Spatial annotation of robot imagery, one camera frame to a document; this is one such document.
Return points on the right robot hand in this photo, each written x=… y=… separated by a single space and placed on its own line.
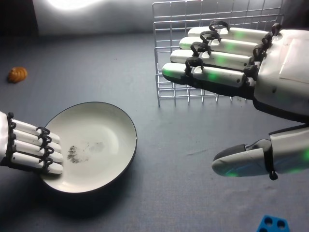
x=277 y=72

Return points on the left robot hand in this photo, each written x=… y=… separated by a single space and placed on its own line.
x=24 y=145

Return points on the brown toy croissant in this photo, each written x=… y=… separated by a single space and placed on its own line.
x=18 y=75

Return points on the grey table cloth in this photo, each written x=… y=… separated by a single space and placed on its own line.
x=169 y=157

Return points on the blue pentagon block with holes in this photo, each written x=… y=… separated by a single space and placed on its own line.
x=274 y=213

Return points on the white backdrop sheet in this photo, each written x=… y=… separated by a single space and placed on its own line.
x=96 y=19

